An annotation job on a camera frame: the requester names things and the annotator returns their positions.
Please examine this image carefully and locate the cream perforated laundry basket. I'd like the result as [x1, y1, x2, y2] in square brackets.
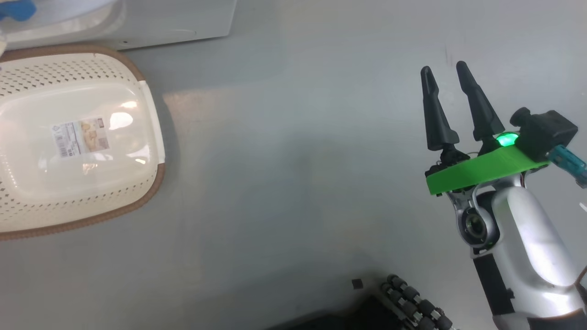
[0, 44, 166, 241]

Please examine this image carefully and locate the yellow garment with blue cuffs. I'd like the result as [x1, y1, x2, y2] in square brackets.
[0, 0, 36, 21]

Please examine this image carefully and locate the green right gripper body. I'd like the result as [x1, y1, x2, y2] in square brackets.
[424, 133, 550, 197]

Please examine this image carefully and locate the white front-load washing machine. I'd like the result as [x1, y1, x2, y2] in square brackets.
[0, 0, 238, 51]

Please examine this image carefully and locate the black cable with teal connector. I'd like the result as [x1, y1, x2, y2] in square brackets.
[548, 145, 587, 188]

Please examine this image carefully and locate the paper product label in basket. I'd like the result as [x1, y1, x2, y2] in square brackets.
[51, 117, 111, 159]

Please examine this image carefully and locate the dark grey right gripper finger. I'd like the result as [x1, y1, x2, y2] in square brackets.
[421, 66, 460, 152]
[456, 60, 505, 143]

